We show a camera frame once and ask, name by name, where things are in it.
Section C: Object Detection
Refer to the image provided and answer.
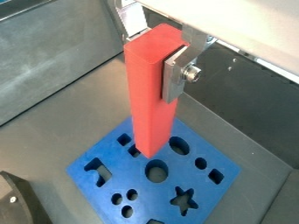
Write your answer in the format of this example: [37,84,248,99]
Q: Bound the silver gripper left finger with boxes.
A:
[115,0,150,43]

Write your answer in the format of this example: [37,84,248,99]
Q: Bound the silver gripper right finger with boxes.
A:
[163,24,218,103]

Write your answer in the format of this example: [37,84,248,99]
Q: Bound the red rectangular block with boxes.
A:
[125,24,185,158]

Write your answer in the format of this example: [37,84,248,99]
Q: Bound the blue shape sorter board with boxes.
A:
[67,119,241,224]

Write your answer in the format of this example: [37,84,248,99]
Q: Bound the black round base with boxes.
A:
[0,171,53,224]

